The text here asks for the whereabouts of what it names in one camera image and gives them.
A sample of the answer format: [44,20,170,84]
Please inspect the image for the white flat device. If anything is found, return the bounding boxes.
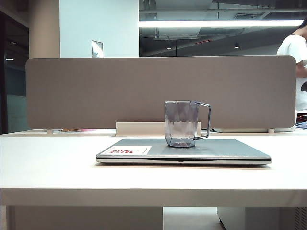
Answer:
[212,126,296,133]

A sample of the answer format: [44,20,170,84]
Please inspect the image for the silver closed laptop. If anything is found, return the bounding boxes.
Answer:
[95,138,272,166]

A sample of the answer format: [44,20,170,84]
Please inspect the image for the person in white t-shirt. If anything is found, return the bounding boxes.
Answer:
[276,20,307,120]

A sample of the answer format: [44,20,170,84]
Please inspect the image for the brown fabric desk divider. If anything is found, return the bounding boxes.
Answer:
[25,55,298,130]

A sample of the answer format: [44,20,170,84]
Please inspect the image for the white red laptop sticker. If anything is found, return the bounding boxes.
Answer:
[105,145,152,156]

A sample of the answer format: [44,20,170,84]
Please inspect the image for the small wall poster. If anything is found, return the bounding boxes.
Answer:
[91,40,104,58]

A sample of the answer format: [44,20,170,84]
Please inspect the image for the beige desk support panel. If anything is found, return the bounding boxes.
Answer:
[7,206,164,230]

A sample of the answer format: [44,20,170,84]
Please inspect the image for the transparent grey plastic mug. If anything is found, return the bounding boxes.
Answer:
[165,100,212,148]

